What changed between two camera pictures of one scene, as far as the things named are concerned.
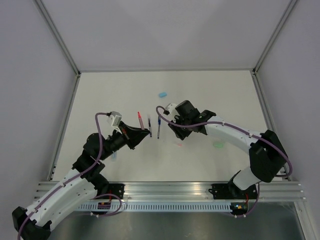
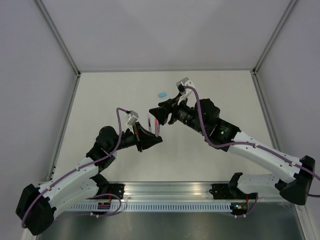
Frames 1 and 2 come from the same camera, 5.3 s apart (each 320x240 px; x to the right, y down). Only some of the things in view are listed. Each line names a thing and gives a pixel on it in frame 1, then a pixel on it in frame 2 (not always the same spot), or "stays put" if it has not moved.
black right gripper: (178, 133) → (161, 113)
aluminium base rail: (188, 191) stays put
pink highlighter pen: (141, 121) → (156, 127)
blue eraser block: (162, 94) stays put
